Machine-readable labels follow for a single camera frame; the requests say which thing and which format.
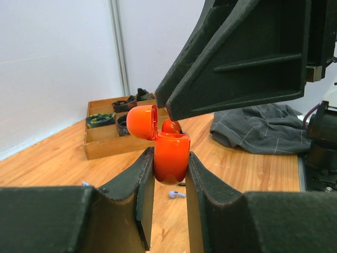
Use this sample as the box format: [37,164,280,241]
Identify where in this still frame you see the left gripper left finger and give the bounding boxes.
[1,148,155,252]

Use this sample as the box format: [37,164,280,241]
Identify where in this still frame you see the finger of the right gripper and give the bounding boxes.
[155,1,237,108]

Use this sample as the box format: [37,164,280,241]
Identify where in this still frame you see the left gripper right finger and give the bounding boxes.
[186,153,336,252]

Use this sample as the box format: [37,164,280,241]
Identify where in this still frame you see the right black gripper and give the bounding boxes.
[166,0,336,120]

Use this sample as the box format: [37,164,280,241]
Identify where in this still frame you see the orange earbud case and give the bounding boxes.
[126,104,191,186]

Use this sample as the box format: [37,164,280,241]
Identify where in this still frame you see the orange earbud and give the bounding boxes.
[161,119,183,134]

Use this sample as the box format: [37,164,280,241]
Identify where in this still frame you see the purple earbud lower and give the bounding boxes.
[168,191,186,199]

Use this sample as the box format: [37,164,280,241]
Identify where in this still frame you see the grey checked cloth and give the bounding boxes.
[210,103,311,155]

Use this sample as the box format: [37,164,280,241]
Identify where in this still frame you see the wooden divided tray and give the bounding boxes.
[83,96,154,160]

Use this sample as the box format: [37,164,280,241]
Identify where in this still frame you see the rolled dark belt lower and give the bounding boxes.
[116,113,132,137]

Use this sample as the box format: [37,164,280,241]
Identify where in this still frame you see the rolled green patterned belt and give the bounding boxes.
[86,113,116,129]

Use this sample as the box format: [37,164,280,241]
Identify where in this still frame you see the rolled dark belt right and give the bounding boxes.
[136,88,154,101]

